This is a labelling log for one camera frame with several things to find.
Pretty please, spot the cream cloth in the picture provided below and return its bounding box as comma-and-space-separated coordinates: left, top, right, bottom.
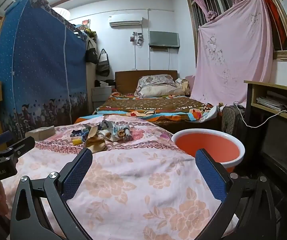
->
175, 78, 191, 96

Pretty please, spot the dark small wrapper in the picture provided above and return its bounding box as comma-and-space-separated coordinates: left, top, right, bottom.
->
71, 129, 89, 138

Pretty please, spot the white cable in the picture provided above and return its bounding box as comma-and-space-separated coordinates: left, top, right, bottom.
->
233, 101, 287, 128

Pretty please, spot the dark cloth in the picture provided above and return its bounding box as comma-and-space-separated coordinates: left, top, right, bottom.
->
94, 79, 116, 87

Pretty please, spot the stack of papers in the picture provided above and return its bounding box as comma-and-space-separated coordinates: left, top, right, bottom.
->
256, 95, 287, 110

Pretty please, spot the wooden desk shelf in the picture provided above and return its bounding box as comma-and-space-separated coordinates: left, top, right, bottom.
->
243, 80, 287, 180

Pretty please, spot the white air conditioner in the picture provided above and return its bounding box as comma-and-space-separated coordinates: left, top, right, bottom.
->
109, 14, 143, 27

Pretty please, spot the green covered wall television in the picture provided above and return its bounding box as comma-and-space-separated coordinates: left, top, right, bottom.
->
148, 31, 180, 48

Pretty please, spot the grey wrapper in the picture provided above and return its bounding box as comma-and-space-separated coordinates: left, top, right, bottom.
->
119, 124, 138, 142

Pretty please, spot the blue fabric wardrobe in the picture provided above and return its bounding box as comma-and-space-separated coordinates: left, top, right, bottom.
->
0, 0, 89, 135

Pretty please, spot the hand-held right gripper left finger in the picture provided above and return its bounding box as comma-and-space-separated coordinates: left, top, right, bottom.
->
10, 147, 94, 240

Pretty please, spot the quilted brown bag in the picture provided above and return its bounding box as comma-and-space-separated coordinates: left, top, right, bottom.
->
221, 105, 246, 137

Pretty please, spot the black handbag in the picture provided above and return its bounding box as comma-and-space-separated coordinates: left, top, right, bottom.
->
85, 40, 99, 64
96, 49, 110, 77

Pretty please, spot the beige pillow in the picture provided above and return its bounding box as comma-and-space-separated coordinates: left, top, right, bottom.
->
134, 84, 186, 98

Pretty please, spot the orange plastic basin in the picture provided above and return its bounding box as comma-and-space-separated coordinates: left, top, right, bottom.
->
171, 129, 245, 173

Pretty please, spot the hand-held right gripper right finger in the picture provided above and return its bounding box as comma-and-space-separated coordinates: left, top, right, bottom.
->
195, 148, 277, 240

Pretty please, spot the pink floral blanket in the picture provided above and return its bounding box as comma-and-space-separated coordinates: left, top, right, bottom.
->
0, 115, 234, 240

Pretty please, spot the barred wooden window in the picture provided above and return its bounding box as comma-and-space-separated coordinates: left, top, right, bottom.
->
185, 0, 287, 61

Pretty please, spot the white round lamp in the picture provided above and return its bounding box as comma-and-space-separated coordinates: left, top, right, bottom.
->
52, 7, 70, 22

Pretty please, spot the wooden bed headboard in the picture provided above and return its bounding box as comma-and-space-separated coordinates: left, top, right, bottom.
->
115, 70, 178, 94

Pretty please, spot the brown patterned blanket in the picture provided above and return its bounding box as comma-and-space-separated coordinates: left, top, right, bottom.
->
74, 92, 220, 124

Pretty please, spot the red cloth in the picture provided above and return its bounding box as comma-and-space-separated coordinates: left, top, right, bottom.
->
262, 0, 287, 52

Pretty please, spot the white nightstand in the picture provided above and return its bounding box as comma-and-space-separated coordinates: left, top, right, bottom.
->
92, 86, 114, 109

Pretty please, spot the pink hanging sheet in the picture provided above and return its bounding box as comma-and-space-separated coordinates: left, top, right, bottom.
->
190, 0, 275, 108

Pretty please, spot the colourful items pile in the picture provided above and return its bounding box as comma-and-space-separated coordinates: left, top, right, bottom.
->
75, 19, 97, 40

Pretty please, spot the brown paper bag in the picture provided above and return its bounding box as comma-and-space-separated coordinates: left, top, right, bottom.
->
85, 125, 106, 153

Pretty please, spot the beige tissue box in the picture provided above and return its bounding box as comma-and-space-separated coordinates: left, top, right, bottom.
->
25, 126, 55, 140

